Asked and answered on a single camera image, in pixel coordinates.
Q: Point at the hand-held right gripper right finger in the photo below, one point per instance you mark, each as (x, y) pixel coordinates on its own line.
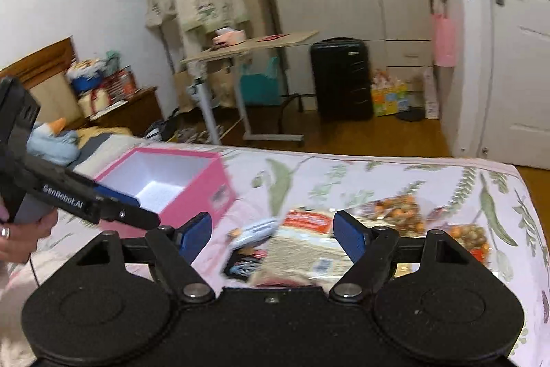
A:
(349, 233)

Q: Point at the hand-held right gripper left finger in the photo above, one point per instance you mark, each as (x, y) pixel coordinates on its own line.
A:
(195, 236)

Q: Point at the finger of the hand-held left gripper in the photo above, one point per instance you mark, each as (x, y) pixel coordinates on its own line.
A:
(129, 214)

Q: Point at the biscuit packet with red label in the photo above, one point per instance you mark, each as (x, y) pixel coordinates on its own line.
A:
(300, 240)

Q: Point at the pink cardboard box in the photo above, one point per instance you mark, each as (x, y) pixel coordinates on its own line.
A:
(189, 186)

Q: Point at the clear coated peanut packet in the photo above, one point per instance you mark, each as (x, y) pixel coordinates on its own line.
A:
(395, 212)

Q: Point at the person's left hand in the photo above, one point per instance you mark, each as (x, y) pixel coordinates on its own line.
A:
(17, 236)

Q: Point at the light blue plush toy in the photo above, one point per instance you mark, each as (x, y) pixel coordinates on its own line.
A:
(53, 143)

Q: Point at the dark snack packet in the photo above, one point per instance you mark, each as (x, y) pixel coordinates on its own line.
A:
(244, 264)

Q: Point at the white and blue snack packet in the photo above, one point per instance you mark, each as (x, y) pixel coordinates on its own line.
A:
(258, 231)

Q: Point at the wooden nightstand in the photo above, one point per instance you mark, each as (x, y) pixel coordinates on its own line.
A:
(133, 109)

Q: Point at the wooden headboard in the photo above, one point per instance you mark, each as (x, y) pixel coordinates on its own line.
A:
(47, 68)

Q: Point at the blue basket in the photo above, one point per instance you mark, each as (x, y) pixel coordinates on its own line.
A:
(86, 81)

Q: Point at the coated peanut packet red label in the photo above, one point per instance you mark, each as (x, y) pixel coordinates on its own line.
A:
(470, 240)

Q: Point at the red box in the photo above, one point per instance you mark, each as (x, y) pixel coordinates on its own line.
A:
(120, 82)

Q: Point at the black round floor object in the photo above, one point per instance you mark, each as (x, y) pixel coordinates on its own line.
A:
(411, 116)

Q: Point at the colourful cartoon box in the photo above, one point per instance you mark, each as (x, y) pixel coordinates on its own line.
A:
(389, 98)

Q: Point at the black suitcase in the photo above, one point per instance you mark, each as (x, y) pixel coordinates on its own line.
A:
(341, 81)

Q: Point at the white patterned paper bag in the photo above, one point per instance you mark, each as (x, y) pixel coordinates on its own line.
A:
(432, 94)

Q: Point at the teal plastic bag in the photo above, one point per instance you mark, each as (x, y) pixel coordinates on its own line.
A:
(260, 85)

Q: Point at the rolling overbed table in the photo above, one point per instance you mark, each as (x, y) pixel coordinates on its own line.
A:
(249, 44)

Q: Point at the pink tissue box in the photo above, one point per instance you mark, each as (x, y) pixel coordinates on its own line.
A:
(230, 37)

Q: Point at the pink hanging bag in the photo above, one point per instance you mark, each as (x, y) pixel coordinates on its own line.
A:
(444, 40)

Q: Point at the white door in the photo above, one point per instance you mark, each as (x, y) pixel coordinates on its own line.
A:
(524, 61)

